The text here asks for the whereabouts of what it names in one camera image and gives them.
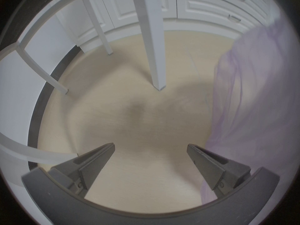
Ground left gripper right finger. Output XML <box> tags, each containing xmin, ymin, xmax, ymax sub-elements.
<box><xmin>187</xmin><ymin>144</ymin><xmax>252</xmax><ymax>197</ymax></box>

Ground white wardrobe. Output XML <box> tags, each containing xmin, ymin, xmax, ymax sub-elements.
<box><xmin>55</xmin><ymin>0</ymin><xmax>280</xmax><ymax>53</ymax></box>

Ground purple plastic bag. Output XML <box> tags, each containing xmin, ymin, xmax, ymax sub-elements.
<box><xmin>200</xmin><ymin>15</ymin><xmax>297</xmax><ymax>207</ymax></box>

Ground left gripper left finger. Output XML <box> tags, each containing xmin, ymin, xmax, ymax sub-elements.
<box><xmin>48</xmin><ymin>143</ymin><xmax>116</xmax><ymax>199</ymax></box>

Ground white chair grey cushions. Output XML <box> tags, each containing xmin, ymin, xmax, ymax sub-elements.
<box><xmin>0</xmin><ymin>0</ymin><xmax>167</xmax><ymax>166</ymax></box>

